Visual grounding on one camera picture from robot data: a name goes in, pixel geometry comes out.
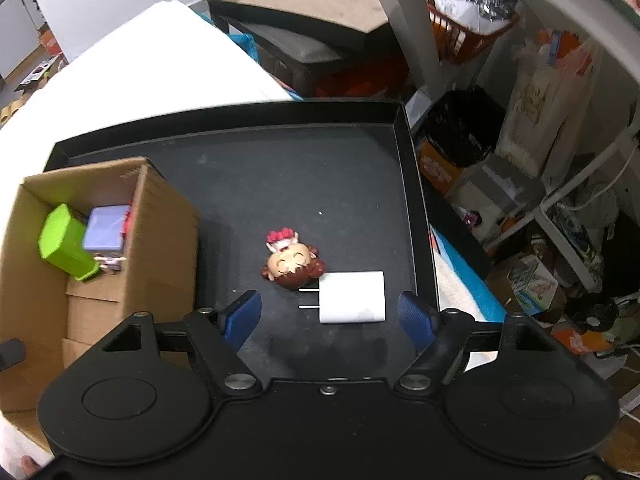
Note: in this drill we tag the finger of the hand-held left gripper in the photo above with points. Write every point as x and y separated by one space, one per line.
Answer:
11 354

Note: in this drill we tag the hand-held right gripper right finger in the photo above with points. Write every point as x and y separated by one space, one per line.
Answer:
415 321

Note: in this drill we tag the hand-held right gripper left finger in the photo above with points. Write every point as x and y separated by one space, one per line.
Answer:
242 317

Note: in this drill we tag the white plug charger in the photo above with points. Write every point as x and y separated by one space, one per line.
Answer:
355 297

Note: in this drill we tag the brown-haired doll figure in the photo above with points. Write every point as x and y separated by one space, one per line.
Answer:
292 262

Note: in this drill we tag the brown cardboard box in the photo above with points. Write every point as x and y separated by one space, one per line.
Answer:
160 240

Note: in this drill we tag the green hexagonal box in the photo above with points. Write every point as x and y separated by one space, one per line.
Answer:
62 242

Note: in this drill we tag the black shallow tray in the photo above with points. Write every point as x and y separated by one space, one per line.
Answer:
300 175

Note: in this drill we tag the purple square box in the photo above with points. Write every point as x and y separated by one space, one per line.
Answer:
105 230

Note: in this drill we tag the blue white towel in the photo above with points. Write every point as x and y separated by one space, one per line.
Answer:
465 285

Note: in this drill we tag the orange printed carton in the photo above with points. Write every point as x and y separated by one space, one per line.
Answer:
437 167

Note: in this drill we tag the black plastic bag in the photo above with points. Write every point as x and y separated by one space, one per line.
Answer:
460 125

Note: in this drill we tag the white metal rack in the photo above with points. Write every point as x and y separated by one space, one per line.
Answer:
575 190

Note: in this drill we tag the yellow slippers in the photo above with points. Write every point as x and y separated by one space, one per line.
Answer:
7 114

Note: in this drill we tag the white paper bag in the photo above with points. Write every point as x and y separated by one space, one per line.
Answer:
540 105

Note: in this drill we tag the orange plastic basket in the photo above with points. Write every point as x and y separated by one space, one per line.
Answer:
460 35

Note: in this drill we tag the orange paper bag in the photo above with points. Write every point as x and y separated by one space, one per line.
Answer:
50 42

